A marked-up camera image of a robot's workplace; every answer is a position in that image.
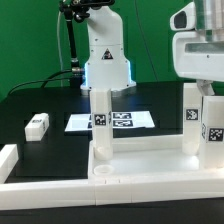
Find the white cable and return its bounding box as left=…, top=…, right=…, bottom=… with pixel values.
left=56, top=12, right=64, bottom=88

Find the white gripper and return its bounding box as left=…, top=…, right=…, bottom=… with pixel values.
left=170, top=2, right=224, bottom=96

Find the white front fence rail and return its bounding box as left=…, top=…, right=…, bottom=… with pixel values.
left=0, top=178, right=224, bottom=211

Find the black cable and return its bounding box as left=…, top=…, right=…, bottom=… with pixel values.
left=7, top=69, right=73, bottom=97

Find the white left fence piece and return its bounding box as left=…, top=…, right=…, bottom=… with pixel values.
left=0, top=144, right=19, bottom=184

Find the white desk top tray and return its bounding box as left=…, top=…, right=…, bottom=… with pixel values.
left=88, top=134, right=224, bottom=182

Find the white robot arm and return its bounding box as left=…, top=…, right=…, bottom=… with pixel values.
left=81, top=0, right=224, bottom=95

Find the fiducial marker sheet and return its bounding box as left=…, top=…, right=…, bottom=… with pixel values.
left=65, top=111, right=155, bottom=132

